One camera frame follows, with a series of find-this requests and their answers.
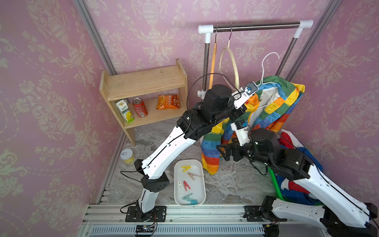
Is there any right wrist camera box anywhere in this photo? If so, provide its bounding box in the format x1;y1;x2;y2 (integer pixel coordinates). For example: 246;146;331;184
231;120;250;147

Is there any blue clothespin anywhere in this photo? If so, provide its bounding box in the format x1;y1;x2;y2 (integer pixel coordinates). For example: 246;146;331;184
186;199;198;205

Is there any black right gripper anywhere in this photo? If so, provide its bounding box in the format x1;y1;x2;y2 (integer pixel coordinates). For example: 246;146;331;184
217;136;274;170

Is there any white plastic tray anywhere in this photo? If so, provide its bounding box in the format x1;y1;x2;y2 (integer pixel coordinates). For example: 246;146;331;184
174;160;206;206

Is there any wooden clothes hanger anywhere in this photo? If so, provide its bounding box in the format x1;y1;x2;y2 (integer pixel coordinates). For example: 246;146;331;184
208;33;217;89

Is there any rainbow striped jacket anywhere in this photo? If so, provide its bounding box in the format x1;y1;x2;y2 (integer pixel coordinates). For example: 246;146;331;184
201;76;306;175

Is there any pink clothespin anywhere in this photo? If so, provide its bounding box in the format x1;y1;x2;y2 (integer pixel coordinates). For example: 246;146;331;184
187;172;201;180

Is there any wooden two-tier shelf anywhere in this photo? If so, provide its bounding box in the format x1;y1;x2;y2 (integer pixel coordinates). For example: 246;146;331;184
99;59;188;146

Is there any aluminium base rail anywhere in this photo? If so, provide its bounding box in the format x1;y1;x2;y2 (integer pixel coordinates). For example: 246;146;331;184
76;203;306;237

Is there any green plastic basket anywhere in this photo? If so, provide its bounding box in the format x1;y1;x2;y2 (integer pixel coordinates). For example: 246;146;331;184
268;168;285;200

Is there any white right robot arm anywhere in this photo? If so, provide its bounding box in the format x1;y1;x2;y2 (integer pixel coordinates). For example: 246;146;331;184
217;128;379;237

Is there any orange snack bag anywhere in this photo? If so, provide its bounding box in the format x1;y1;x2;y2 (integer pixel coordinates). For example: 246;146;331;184
156;94;181;110

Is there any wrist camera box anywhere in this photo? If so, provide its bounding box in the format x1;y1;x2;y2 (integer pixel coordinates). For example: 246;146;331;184
232;82;259;109
231;120;250;147

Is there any green white juice carton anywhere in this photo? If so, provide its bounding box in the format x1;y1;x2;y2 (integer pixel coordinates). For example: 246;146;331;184
115;99;134;124

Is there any blue red white jacket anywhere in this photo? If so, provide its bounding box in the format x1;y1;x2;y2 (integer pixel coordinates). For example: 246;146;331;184
276;129;323;205

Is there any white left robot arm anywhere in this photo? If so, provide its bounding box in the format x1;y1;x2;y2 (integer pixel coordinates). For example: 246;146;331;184
134;85;257;214

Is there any red clothespin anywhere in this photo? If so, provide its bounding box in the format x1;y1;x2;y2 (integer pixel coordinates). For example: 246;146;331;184
183;181;190;191

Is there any small circuit board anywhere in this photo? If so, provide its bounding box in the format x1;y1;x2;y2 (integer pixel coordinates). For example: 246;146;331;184
136;225;156;234

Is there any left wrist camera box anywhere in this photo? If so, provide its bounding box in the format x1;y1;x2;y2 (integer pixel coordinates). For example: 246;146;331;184
232;82;259;109

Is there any cream white clothes hanger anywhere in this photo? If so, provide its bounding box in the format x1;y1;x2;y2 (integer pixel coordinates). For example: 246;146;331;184
218;24;240;90

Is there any white wire clothes hanger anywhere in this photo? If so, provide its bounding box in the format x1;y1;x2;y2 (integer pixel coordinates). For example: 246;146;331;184
257;52;280;86

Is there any white clothespin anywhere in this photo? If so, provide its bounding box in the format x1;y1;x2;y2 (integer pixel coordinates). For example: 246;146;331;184
177;180;185;195

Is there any red soda can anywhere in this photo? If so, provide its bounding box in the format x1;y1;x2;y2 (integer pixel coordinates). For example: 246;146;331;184
132;97;148;118

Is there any teal green clothespin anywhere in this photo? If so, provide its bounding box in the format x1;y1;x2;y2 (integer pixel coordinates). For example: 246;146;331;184
182;193;193;201

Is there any metal clothes rack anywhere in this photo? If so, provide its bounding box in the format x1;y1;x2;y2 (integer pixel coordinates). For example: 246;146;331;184
196;19;314;100

